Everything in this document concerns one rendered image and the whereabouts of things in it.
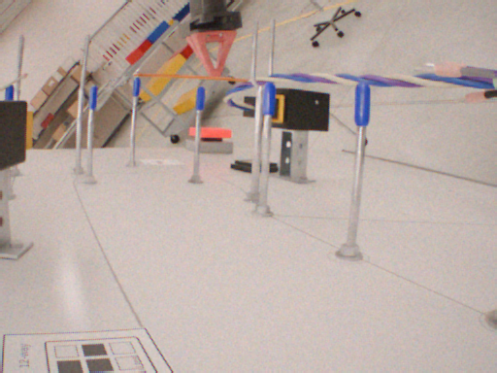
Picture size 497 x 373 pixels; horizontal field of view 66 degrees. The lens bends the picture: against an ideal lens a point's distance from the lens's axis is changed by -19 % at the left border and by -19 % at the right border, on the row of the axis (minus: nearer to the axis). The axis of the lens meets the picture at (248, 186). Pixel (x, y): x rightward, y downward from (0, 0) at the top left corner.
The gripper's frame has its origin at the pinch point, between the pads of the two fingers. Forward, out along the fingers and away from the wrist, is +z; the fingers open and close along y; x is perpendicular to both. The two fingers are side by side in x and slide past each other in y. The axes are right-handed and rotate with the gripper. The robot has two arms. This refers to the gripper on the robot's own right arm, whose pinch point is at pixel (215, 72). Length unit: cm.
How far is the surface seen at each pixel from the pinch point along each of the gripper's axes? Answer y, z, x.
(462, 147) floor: -59, 38, 136
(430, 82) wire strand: 52, 1, -10
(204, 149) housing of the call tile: 2.8, 10.9, -4.0
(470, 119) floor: -63, 27, 149
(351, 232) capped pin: 48, 9, -12
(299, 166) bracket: 26.4, 10.4, -2.4
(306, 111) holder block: 27.6, 4.9, -1.7
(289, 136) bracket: 24.6, 7.6, -2.2
